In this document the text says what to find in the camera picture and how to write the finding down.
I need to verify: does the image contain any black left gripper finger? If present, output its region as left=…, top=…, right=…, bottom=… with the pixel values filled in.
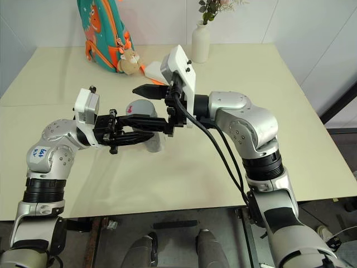
left=115, top=115, right=146, bottom=132
left=113, top=132, right=156, bottom=147

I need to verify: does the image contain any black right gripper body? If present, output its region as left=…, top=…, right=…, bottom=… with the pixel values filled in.
left=164, top=81, right=187, bottom=138

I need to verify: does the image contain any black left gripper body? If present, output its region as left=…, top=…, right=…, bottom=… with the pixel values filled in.
left=93, top=109, right=120, bottom=155

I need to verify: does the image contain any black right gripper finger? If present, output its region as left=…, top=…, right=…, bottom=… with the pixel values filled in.
left=133, top=117, right=170, bottom=133
left=132, top=84, right=168, bottom=100

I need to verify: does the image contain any grey cup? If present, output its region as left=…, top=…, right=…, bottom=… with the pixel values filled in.
left=126, top=98, right=158, bottom=118

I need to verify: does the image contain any grey jar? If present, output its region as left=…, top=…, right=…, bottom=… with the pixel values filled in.
left=143, top=130, right=166, bottom=154

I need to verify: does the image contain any white box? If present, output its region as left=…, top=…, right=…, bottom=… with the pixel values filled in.
left=144, top=60, right=168, bottom=85

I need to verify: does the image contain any white ceramic vase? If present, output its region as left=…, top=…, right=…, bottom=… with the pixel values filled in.
left=191, top=20, right=211, bottom=64

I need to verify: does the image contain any white handwritten label sticker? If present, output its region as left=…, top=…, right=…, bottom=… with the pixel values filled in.
left=27, top=145, right=51, bottom=165

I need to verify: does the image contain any teal orange dinosaur backpack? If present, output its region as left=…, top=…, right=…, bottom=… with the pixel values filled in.
left=77, top=0, right=165, bottom=86

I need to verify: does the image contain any black flat rectangular bar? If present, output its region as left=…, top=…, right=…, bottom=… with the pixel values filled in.
left=152, top=220, right=199, bottom=229

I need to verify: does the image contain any dried flower sprig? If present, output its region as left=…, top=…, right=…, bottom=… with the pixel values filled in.
left=198, top=0, right=249, bottom=26

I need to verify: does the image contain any rusty metal table bar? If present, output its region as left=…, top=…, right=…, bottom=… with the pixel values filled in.
left=86, top=217, right=109, bottom=268

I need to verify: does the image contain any dark grey rounded shape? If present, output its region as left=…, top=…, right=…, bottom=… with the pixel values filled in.
left=195, top=228, right=238, bottom=268
left=126, top=231, right=159, bottom=268

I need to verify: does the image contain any black metal table leg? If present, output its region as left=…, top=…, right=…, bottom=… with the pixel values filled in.
left=235, top=208, right=264, bottom=268

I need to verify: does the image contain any white sneaker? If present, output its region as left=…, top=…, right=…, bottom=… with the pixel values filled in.
left=316, top=224, right=333, bottom=241

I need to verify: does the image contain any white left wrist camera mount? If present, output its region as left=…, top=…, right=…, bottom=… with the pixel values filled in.
left=73, top=85, right=102, bottom=147

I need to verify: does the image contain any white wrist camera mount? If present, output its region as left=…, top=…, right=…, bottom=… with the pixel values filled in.
left=160, top=44, right=197, bottom=130
left=73, top=85, right=102, bottom=147

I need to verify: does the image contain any beige plush toy keychain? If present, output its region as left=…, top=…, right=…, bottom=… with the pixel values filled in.
left=117, top=49, right=142, bottom=76

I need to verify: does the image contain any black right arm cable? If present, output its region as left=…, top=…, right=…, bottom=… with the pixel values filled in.
left=170, top=80, right=251, bottom=207
left=205, top=119, right=250, bottom=198

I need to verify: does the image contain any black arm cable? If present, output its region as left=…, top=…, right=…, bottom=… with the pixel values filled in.
left=205, top=119, right=250, bottom=198
left=49, top=251, right=65, bottom=268
left=170, top=80, right=251, bottom=207

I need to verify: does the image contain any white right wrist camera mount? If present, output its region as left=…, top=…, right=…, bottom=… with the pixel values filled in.
left=160, top=44, right=197, bottom=130

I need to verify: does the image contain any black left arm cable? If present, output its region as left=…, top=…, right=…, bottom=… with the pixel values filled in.
left=49, top=251, right=65, bottom=268

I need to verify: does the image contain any black diagonal frame bar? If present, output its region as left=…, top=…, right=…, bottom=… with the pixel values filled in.
left=320, top=80, right=357, bottom=127

